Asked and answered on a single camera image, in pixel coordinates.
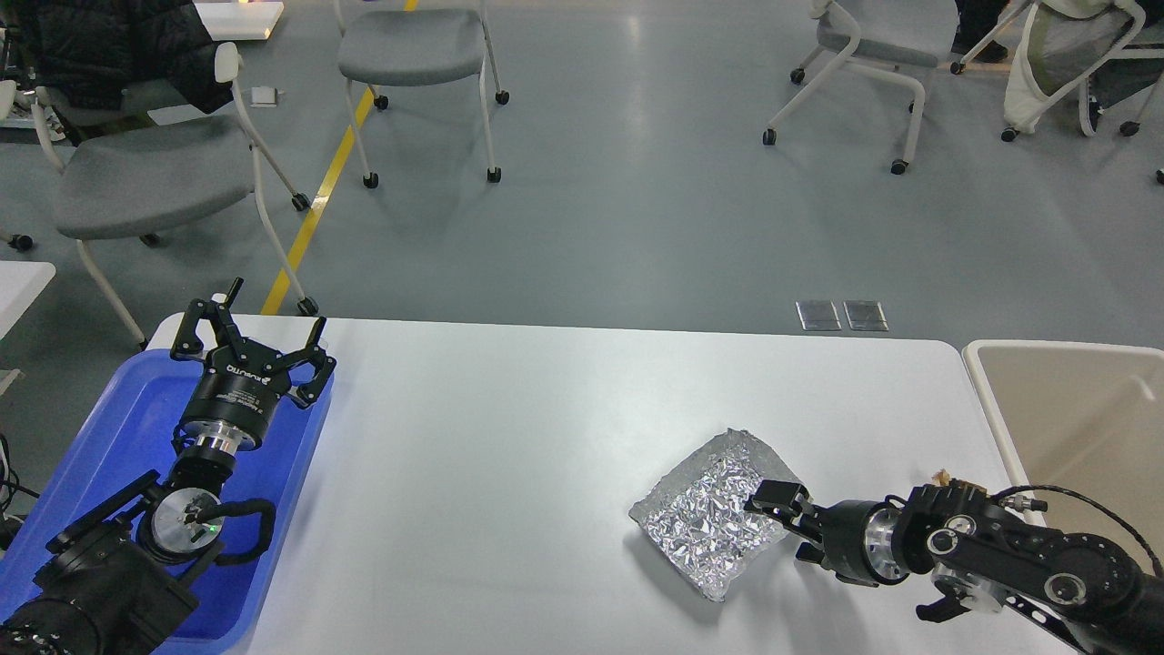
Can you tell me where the mesh office chair far right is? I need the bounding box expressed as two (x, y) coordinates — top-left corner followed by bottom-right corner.
(949, 1), (1161, 142)

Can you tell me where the grey chair top right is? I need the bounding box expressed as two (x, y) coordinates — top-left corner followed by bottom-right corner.
(761, 1), (958, 176)

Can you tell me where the white table top left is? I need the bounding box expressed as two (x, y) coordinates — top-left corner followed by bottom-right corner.
(193, 1), (286, 42)

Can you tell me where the white side table left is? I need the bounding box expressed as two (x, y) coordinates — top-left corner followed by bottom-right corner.
(1, 259), (55, 339)

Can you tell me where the grey chair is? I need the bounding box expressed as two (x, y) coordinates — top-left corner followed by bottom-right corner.
(332, 1), (510, 188)
(761, 1), (958, 176)
(24, 42), (317, 348)

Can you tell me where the black jacket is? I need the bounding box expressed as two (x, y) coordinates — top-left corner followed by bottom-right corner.
(3, 1), (232, 115)

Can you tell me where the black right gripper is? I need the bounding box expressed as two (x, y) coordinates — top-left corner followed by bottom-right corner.
(744, 479), (908, 586)

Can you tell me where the left metal floor plate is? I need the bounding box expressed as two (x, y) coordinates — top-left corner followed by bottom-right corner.
(795, 299), (842, 332)

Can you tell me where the small grey floor box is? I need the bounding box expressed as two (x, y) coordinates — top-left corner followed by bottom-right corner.
(249, 86), (281, 108)

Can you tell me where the beige plastic bin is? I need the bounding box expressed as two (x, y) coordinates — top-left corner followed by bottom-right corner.
(963, 339), (1163, 562)

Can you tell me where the aluminium foil container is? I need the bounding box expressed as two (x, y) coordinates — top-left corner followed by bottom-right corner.
(629, 428), (801, 601)

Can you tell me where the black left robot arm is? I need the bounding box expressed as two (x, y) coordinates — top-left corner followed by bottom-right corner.
(3, 279), (336, 654)

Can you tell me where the right metal floor plate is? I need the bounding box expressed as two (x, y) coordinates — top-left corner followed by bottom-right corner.
(843, 301), (889, 332)

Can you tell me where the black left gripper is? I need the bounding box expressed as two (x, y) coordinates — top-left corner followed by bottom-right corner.
(170, 278), (336, 448)

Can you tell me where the metal floor plate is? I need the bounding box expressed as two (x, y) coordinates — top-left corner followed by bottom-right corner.
(843, 301), (889, 332)
(795, 299), (842, 332)

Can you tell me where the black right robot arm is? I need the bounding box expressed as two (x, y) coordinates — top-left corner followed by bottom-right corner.
(744, 479), (1163, 654)

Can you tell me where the grey chair front left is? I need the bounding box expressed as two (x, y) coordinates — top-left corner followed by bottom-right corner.
(24, 42), (317, 348)

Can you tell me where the grey chair top middle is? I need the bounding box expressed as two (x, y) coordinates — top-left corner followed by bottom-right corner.
(332, 1), (510, 188)

